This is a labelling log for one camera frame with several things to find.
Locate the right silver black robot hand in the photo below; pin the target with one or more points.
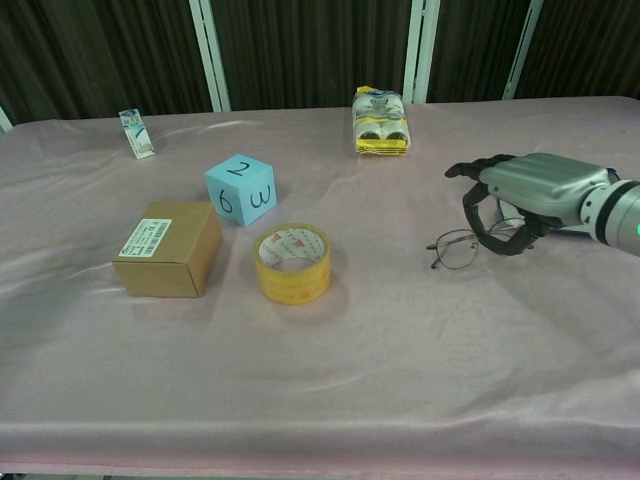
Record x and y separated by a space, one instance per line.
545 190

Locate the thin metal frame eyeglasses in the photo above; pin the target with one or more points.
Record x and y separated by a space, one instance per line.
455 250

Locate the brown cardboard box with label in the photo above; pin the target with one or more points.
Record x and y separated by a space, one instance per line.
160 275

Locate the dark brown partition panel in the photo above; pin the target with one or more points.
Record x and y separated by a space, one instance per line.
100 50
310 50
590 45
470 45

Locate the yellow white tissue pack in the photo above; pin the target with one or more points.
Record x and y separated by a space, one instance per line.
380 120

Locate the pink tablecloth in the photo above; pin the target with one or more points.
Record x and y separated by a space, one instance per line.
350 350

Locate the yellow packing tape roll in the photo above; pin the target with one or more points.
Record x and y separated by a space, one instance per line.
292 286

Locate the light blue numbered cube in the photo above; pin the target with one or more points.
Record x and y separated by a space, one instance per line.
240 172

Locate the small white blue carton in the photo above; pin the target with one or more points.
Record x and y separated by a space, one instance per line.
137 132

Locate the white metal frame post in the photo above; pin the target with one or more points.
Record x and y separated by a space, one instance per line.
522 50
419 60
212 65
3 120

